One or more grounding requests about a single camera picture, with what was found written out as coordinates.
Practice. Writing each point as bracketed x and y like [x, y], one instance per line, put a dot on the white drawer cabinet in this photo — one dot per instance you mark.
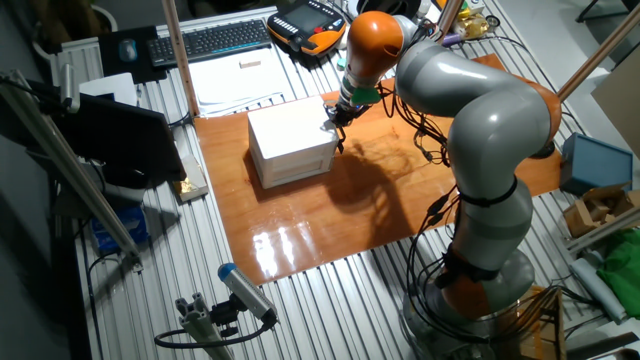
[292, 127]

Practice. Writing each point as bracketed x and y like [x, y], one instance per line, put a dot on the green cloth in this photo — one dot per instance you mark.
[625, 270]

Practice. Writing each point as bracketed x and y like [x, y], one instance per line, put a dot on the black computer keyboard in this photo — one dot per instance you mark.
[210, 42]

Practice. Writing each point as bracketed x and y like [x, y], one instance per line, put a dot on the small box with gold foil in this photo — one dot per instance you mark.
[192, 180]

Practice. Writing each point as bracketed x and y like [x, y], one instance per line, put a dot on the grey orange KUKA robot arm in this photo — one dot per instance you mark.
[490, 120]

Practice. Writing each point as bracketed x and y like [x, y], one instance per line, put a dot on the short aluminium profile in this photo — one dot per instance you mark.
[200, 325]

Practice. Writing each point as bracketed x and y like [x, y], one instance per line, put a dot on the white paper roll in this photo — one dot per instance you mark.
[597, 290]

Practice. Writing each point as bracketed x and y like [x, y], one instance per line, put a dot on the white paper stack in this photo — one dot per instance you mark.
[235, 85]

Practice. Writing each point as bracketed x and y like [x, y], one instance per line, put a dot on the silver depth camera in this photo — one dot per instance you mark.
[70, 87]

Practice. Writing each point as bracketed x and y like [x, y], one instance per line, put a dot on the silver camera with blue end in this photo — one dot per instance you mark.
[245, 290]

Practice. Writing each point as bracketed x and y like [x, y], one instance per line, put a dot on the blue tissue pack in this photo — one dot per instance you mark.
[120, 230]

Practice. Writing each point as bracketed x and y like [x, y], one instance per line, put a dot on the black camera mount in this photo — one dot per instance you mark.
[225, 315]

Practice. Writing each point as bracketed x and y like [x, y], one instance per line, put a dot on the glossy wooden board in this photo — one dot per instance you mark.
[310, 225]

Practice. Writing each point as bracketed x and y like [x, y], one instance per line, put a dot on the aluminium bar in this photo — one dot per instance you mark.
[605, 227]

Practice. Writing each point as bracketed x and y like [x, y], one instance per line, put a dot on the blue box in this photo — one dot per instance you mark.
[595, 165]

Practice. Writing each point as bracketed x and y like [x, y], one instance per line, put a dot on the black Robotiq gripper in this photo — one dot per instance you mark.
[347, 114]

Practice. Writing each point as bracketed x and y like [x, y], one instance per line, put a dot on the brown cardboard sheet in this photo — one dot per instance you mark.
[620, 105]

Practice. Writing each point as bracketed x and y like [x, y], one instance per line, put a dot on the grey computer mouse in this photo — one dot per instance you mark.
[128, 50]

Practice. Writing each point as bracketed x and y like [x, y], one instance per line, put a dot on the white round object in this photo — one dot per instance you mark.
[342, 42]

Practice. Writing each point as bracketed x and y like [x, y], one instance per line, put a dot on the black monitor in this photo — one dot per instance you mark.
[125, 140]

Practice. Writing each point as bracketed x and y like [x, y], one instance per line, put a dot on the open cardboard box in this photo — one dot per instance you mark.
[595, 210]

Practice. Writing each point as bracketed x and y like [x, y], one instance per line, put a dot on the small wooden block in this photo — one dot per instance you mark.
[250, 64]

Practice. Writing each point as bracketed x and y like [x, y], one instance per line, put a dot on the white flat box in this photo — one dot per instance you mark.
[110, 87]

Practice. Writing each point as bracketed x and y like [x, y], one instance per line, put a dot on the orange black teach pendant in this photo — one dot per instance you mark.
[307, 20]

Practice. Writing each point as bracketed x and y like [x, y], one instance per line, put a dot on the black mouse pad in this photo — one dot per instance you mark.
[112, 70]

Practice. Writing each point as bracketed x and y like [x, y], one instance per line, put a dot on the wooden post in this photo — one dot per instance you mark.
[179, 55]
[450, 15]
[600, 50]

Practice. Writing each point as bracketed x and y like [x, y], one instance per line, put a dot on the aluminium frame beam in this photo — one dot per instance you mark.
[75, 170]

